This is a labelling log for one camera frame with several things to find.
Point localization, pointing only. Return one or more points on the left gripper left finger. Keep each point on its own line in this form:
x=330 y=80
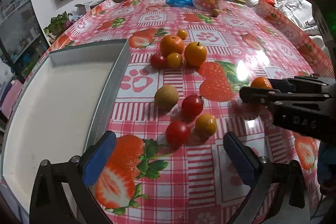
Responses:
x=49 y=203

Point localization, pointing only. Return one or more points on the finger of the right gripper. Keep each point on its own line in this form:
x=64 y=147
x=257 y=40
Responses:
x=304 y=85
x=270 y=97

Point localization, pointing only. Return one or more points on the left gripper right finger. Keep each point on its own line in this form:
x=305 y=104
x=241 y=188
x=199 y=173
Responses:
x=289 y=202

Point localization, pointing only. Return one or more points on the yellow orange kumquat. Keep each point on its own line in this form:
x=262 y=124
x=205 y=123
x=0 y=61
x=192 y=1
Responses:
x=205 y=126

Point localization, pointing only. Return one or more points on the large orange mandarin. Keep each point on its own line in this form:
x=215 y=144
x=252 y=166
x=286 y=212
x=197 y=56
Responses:
x=171 y=44

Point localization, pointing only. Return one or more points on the red cherry tomato middle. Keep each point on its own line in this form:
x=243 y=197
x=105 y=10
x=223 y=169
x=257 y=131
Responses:
x=191 y=107

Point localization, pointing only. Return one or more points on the orange with stem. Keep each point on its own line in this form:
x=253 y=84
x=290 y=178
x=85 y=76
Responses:
x=195 y=54

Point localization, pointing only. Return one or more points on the strawberry pattern tablecloth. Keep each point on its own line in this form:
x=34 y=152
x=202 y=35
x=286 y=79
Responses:
x=197 y=183

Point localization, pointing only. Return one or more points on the red cherry tomato near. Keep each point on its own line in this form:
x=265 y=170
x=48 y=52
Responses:
x=177 y=134

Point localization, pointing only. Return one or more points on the brown fruit near bowl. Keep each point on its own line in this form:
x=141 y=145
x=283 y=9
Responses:
x=215 y=13

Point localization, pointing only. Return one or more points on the yellow cherry tomato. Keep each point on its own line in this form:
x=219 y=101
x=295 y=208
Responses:
x=174 y=60

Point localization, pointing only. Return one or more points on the small yellow kumquat far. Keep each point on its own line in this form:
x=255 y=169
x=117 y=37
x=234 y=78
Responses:
x=182 y=34

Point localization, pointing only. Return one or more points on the grey white tray box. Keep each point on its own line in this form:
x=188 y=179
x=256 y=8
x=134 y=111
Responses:
x=63 y=109

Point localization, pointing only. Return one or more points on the glass fruit bowl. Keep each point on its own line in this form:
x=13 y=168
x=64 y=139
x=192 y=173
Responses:
x=208 y=5

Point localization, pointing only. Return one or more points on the pink plastic stool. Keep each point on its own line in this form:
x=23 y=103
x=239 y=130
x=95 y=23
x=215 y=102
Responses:
x=10 y=97

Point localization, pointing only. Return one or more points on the blue plastic bag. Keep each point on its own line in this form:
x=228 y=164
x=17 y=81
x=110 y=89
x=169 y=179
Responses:
x=179 y=3

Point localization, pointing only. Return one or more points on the glass display cabinet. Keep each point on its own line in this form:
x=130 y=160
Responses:
x=23 y=42

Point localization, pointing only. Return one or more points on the green potted plant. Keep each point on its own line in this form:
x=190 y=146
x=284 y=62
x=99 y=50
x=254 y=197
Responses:
x=58 y=25

